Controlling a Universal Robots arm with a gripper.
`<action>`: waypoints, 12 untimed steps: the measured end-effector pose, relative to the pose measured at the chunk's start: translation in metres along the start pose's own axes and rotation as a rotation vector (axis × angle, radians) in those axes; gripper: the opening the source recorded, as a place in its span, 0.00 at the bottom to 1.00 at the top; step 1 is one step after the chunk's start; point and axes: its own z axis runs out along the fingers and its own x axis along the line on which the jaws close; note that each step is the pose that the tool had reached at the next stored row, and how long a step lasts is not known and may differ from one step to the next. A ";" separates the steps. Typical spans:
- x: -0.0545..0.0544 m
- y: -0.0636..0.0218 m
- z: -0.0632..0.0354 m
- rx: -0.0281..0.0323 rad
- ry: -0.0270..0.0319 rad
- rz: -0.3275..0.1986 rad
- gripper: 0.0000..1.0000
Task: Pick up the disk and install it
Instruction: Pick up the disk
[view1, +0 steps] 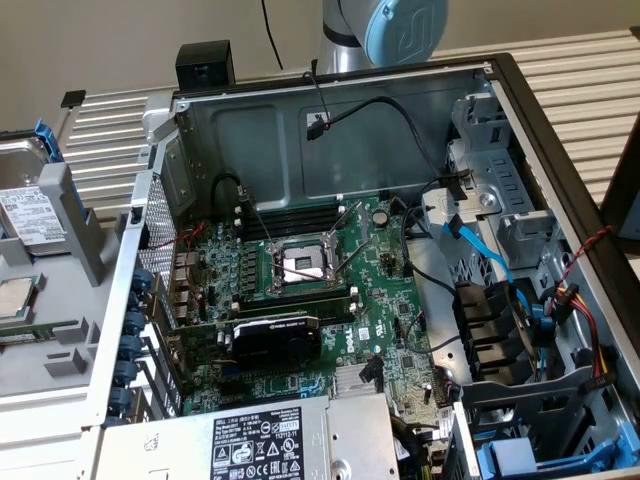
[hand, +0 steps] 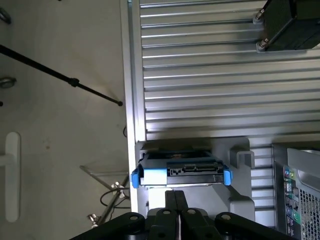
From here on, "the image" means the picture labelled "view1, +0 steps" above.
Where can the hard disk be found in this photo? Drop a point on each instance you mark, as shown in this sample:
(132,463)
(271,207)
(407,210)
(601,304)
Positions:
(30,220)

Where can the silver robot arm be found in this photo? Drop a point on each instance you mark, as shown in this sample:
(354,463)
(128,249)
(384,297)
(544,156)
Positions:
(340,30)

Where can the grey metal disk bay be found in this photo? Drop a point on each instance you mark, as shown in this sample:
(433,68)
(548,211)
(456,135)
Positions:
(525,400)

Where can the blue disk carrier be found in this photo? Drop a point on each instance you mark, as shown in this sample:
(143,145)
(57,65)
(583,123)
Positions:
(505,457)

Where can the black RAM slot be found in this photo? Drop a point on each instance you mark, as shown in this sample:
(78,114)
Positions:
(300,227)
(290,292)
(300,214)

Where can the CPU socket with levers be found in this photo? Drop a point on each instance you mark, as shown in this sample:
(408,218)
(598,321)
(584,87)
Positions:
(305,262)

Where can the round coin battery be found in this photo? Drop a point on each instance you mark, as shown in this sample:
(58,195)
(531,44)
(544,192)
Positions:
(381,217)

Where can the green motherboard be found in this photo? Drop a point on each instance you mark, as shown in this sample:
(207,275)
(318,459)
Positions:
(380,300)

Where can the open PC case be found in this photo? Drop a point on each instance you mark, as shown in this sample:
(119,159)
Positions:
(260,150)

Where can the black graphics card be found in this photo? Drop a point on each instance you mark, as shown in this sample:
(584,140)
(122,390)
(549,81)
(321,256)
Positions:
(275,345)

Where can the silver chipset heatsink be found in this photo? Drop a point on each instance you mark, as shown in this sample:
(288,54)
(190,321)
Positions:
(350,382)

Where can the black plastic fan shroud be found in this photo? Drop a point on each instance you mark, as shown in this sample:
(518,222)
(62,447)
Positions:
(480,320)

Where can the silver power supply unit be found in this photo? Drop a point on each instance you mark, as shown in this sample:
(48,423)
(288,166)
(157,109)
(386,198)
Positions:
(340,435)

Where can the black box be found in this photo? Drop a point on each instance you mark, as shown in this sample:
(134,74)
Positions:
(205,65)

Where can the grey parts rack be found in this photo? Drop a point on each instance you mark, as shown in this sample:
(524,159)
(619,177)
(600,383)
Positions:
(50,310)

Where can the green RAM stick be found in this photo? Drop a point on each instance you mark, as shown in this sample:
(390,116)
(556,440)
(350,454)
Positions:
(30,334)

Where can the silver CPU chip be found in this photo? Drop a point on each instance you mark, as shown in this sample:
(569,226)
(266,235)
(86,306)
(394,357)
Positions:
(12,300)

